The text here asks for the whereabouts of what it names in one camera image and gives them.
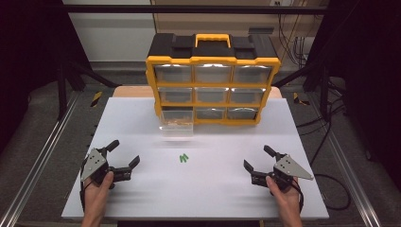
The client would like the person's right hand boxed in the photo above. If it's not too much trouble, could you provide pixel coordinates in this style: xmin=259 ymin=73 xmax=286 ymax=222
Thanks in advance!
xmin=265 ymin=175 xmax=301 ymax=212

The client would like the pile of brown screws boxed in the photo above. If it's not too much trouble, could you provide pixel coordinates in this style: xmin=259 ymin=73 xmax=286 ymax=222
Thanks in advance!
xmin=163 ymin=117 xmax=194 ymax=128

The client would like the yellow and black organizer box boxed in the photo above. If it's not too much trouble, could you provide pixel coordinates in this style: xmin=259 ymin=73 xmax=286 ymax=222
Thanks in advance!
xmin=145 ymin=32 xmax=282 ymax=127

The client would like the black horizontal crossbar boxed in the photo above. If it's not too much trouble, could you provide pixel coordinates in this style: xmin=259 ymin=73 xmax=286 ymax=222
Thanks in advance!
xmin=61 ymin=4 xmax=329 ymax=15

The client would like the right hand-held gripper cable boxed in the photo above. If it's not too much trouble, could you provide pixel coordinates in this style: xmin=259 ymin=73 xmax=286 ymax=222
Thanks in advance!
xmin=291 ymin=179 xmax=305 ymax=214

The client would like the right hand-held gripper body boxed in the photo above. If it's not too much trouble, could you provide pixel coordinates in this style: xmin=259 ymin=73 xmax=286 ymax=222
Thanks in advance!
xmin=251 ymin=152 xmax=315 ymax=192

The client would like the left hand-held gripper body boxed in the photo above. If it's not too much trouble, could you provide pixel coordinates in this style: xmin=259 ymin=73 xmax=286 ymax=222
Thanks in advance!
xmin=80 ymin=147 xmax=132 ymax=190

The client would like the looped black floor cable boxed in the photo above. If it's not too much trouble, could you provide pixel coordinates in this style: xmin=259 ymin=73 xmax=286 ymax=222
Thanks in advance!
xmin=309 ymin=119 xmax=353 ymax=212

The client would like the yellow and black hazard tape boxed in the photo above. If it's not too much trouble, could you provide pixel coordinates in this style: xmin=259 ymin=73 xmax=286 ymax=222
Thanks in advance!
xmin=292 ymin=92 xmax=312 ymax=107
xmin=90 ymin=91 xmax=104 ymax=109

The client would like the black curtain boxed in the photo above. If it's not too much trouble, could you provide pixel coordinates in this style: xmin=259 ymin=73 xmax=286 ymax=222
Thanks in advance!
xmin=0 ymin=0 xmax=93 ymax=154
xmin=305 ymin=0 xmax=401 ymax=192

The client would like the person's left hand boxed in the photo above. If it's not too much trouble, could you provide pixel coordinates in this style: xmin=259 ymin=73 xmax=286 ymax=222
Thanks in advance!
xmin=82 ymin=170 xmax=115 ymax=211

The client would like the left hand-held gripper cable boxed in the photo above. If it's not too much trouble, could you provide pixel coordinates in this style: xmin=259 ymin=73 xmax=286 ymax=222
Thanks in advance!
xmin=79 ymin=157 xmax=96 ymax=213

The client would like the bundle of hanging cables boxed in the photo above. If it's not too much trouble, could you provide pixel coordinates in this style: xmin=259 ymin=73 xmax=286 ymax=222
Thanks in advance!
xmin=276 ymin=12 xmax=309 ymax=66

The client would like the clear drawer with brown screws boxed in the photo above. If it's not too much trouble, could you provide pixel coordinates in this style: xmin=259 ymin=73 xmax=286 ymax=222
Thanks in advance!
xmin=158 ymin=110 xmax=195 ymax=138

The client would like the aluminium floor rail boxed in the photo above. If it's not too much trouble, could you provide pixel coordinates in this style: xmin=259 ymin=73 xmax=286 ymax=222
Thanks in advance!
xmin=0 ymin=90 xmax=80 ymax=227
xmin=305 ymin=94 xmax=383 ymax=227

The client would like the grid of clear plastic drawers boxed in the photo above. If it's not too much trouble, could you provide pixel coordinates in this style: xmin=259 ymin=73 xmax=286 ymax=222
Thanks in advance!
xmin=153 ymin=63 xmax=273 ymax=121

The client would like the black metal stand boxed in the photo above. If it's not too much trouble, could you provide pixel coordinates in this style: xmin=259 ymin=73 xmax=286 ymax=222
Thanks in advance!
xmin=271 ymin=59 xmax=331 ymax=120
xmin=56 ymin=59 xmax=123 ymax=121

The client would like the hand-held gripper cable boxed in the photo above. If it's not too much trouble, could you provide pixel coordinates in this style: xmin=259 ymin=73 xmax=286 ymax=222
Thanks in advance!
xmin=79 ymin=157 xmax=96 ymax=213
xmin=291 ymin=179 xmax=305 ymax=214

